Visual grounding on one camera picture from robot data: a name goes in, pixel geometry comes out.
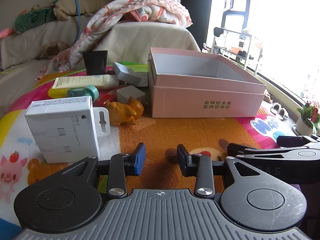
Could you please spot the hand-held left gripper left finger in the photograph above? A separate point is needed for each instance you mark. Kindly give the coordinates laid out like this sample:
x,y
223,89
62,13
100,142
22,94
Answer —
x,y
140,160

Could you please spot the grey slipper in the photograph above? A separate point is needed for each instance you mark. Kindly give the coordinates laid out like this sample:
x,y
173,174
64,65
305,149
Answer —
x,y
283,114
275,108

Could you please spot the white potted flower plant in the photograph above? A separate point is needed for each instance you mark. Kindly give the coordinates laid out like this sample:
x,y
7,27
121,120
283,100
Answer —
x,y
306,122

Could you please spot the beige covered sofa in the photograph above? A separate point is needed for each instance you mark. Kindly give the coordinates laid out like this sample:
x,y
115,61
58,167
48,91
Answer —
x,y
140,37

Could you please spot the beige pillow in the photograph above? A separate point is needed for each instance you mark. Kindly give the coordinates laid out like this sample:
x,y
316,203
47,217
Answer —
x,y
82,3

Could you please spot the cream tube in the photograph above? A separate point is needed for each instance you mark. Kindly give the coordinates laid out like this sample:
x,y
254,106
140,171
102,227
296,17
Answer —
x,y
82,82

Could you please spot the dark curtain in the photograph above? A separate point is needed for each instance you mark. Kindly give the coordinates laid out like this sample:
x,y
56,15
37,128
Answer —
x,y
195,10

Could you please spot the orange toy dog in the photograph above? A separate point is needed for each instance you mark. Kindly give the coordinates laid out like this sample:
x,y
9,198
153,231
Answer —
x,y
125,112

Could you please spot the flat grey box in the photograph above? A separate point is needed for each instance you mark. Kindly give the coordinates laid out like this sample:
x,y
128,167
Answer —
x,y
126,73

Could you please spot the teal roller bottle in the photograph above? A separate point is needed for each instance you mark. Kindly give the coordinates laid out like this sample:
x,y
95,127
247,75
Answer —
x,y
82,92

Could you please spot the small grey cube box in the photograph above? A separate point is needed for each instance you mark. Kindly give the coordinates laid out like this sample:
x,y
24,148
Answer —
x,y
130,93

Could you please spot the green plush toy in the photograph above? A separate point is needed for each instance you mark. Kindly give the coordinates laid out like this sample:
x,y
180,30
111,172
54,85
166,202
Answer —
x,y
32,18

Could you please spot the green plastic object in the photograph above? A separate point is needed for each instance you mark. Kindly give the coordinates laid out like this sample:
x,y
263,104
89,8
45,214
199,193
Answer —
x,y
132,63

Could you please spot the red packet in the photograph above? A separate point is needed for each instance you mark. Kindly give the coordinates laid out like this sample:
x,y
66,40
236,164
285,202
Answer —
x,y
105,99

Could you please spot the black cup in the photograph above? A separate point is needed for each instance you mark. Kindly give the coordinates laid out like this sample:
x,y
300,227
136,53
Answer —
x,y
95,62

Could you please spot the metal balcony rack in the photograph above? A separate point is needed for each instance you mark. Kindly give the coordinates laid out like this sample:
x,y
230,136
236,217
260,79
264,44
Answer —
x,y
240,47

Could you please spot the pink printed blanket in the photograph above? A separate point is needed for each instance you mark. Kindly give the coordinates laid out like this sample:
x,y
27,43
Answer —
x,y
105,20

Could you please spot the pink cardboard box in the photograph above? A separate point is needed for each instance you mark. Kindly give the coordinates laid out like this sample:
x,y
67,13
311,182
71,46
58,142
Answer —
x,y
205,97

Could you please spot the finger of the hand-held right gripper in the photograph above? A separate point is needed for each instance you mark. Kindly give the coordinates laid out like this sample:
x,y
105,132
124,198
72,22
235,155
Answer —
x,y
260,160
250,148

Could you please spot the pink plush toy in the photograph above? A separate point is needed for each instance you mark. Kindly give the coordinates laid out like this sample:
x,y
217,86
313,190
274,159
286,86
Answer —
x,y
6,33

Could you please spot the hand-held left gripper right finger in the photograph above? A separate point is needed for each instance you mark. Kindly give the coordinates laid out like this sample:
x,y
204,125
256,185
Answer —
x,y
181,159

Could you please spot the colourful cartoon play mat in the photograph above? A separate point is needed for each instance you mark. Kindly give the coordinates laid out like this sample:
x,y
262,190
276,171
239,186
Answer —
x,y
190,132

